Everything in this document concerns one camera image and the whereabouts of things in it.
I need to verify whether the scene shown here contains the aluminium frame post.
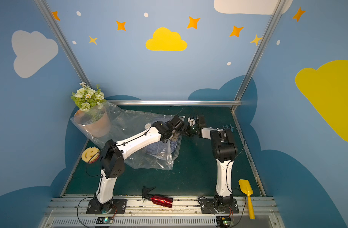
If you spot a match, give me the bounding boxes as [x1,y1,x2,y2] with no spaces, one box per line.
[34,0,92,87]
[234,0,287,103]

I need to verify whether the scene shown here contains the beige faceted flower pot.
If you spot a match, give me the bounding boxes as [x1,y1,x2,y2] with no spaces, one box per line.
[72,107,111,138]

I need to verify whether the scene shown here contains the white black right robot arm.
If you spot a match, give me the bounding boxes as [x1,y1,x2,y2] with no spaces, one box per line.
[183,116,238,213]

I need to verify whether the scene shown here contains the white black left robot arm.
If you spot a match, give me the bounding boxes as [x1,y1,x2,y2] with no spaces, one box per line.
[87,116,184,214]

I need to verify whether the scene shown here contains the blue checked shirt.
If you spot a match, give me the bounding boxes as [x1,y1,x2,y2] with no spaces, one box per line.
[144,134,182,161]

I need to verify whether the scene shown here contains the clear plastic vacuum bag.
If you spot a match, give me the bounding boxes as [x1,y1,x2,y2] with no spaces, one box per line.
[70,102,174,171]

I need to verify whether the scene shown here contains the aluminium back rail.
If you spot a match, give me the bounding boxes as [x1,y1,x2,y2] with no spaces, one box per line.
[108,100,241,106]

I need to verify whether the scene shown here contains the green circuit board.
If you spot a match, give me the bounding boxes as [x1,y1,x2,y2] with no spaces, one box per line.
[96,217,114,225]
[216,217,234,228]

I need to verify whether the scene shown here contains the yellow smiley sponge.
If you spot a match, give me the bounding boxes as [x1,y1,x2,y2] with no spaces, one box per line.
[81,147,100,164]

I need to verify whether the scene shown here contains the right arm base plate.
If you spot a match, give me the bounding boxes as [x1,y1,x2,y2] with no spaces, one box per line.
[198,197,239,214]

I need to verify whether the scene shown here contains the left aluminium frame post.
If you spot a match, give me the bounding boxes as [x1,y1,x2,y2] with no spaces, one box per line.
[34,0,92,87]

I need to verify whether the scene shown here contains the right green circuit board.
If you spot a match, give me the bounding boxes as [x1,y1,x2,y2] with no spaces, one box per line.
[216,217,234,228]

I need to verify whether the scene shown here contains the right aluminium frame post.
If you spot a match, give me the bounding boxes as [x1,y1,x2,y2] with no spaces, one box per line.
[234,0,287,103]

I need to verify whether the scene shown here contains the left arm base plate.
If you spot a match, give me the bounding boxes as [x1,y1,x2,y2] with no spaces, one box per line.
[86,198,127,215]

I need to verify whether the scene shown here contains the yellow plastic shovel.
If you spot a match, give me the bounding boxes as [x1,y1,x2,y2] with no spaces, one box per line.
[238,179,255,220]

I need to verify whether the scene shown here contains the white green artificial flowers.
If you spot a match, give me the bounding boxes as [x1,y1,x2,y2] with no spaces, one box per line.
[71,82,106,112]

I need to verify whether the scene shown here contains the blue garden rake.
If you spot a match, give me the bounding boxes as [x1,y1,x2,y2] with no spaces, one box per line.
[222,124,234,132]

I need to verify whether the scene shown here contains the red spray bottle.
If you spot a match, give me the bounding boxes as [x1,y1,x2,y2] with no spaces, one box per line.
[142,186,174,208]

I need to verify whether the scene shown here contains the aluminium front rail platform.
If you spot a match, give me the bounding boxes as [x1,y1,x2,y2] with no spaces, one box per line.
[39,195,285,228]

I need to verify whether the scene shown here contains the left green circuit board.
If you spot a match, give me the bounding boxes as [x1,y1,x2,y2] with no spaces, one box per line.
[96,217,114,225]

